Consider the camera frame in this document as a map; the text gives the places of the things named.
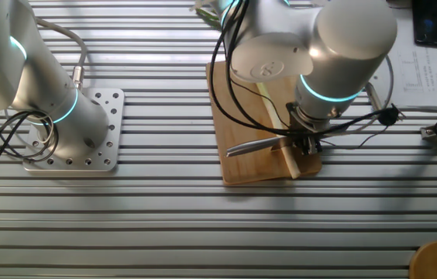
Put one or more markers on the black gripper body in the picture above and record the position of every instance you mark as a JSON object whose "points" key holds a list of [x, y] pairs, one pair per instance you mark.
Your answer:
{"points": [[301, 142]]}

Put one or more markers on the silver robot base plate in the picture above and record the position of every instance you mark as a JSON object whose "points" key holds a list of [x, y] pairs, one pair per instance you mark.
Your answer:
{"points": [[112, 100]]}

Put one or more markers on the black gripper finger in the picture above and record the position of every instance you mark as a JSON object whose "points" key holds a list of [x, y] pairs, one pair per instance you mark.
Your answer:
{"points": [[316, 145], [306, 150]]}

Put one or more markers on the black smartphone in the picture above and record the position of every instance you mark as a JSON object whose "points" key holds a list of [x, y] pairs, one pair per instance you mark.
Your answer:
{"points": [[427, 23]]}

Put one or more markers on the steel cleaver knife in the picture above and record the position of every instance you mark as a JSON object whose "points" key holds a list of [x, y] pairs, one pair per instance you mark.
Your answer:
{"points": [[247, 146]]}

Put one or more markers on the long scallion with green top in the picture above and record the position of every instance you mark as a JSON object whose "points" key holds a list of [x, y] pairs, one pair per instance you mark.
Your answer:
{"points": [[292, 164]]}

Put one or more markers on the white paper sheets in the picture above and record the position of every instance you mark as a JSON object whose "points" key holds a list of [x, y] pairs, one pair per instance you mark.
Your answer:
{"points": [[424, 77]]}

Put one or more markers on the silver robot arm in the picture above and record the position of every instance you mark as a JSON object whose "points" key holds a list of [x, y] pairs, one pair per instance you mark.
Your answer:
{"points": [[350, 38]]}

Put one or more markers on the wooden cutting board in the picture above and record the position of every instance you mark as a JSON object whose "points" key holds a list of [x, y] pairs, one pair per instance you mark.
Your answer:
{"points": [[241, 162]]}

